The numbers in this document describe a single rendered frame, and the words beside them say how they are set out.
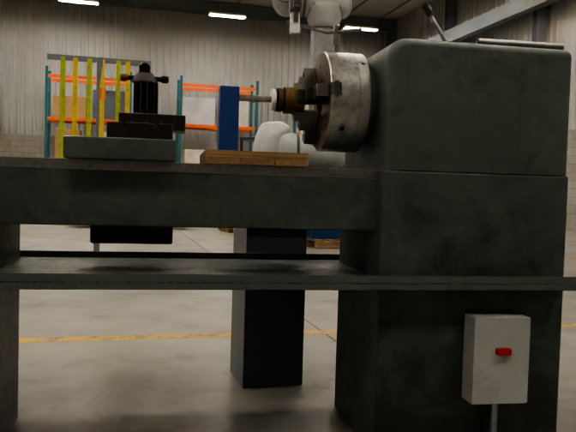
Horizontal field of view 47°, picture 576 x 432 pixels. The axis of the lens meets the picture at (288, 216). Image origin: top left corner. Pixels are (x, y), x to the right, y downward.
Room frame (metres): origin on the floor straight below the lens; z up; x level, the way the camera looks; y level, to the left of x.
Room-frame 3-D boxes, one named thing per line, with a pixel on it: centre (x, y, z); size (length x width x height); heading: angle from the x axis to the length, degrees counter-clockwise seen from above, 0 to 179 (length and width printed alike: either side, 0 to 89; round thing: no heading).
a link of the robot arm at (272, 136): (2.78, 0.07, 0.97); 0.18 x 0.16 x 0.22; 94
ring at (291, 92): (2.13, 0.01, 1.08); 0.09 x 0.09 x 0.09; 10
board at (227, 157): (2.11, 0.12, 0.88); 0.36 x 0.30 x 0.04; 10
